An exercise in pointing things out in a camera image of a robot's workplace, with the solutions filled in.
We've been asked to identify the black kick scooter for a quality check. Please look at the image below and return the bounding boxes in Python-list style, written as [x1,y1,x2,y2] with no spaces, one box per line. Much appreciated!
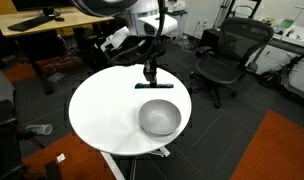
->
[256,48,304,104]

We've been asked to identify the grey floor plate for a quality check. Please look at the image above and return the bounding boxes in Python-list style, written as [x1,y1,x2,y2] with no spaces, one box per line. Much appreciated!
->
[46,71,67,84]

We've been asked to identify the grey metal bowl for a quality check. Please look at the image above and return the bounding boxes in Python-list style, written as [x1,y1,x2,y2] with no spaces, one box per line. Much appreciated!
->
[138,98,182,137]

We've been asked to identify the black clamp orange handle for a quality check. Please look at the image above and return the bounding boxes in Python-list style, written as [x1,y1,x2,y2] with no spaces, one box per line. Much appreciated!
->
[0,128,47,150]

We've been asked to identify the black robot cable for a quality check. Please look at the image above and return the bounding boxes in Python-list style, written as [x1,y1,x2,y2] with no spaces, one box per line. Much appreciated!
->
[104,0,168,67]

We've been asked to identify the light wooden desk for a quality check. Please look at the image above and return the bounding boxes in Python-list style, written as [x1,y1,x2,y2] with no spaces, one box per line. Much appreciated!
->
[0,6,115,94]

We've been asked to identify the black box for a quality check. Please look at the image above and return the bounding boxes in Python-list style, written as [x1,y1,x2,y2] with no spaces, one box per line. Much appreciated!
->
[200,28,226,58]

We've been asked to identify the clear plastic bottle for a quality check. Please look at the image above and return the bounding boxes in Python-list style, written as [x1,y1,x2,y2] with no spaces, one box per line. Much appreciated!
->
[25,123,54,136]

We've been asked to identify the black mesh office chair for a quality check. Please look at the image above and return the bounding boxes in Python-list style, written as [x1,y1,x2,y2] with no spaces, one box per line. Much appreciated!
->
[190,17,276,109]

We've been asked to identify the small white paper tag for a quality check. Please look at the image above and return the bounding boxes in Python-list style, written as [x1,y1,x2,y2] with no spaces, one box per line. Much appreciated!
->
[55,153,66,164]

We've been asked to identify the black keyboard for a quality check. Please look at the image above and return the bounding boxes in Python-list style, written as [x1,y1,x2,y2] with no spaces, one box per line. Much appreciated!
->
[6,14,56,33]

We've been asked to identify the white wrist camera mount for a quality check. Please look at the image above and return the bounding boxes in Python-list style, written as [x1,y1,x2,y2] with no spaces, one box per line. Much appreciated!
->
[101,26,130,52]

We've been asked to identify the black computer tower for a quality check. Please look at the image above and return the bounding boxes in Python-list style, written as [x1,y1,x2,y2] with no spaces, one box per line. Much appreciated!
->
[73,26,106,71]

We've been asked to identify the green box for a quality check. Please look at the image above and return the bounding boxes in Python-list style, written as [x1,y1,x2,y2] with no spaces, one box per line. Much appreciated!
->
[281,18,295,29]

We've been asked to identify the black computer monitor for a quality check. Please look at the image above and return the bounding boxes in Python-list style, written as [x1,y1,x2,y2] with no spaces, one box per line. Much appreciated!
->
[11,0,73,18]

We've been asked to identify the teal capped marker pen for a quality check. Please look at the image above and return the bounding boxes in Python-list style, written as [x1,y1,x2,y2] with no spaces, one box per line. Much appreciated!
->
[134,83,175,90]

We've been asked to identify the white cabinet desk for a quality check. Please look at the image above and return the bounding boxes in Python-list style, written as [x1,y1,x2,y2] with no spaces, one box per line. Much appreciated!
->
[248,16,304,94]

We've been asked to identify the metal tripod stand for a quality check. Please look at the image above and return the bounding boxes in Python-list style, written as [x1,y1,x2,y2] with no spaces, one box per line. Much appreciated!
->
[218,0,260,22]

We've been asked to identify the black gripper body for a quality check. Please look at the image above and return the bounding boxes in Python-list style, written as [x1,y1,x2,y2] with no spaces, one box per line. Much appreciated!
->
[142,54,160,76]

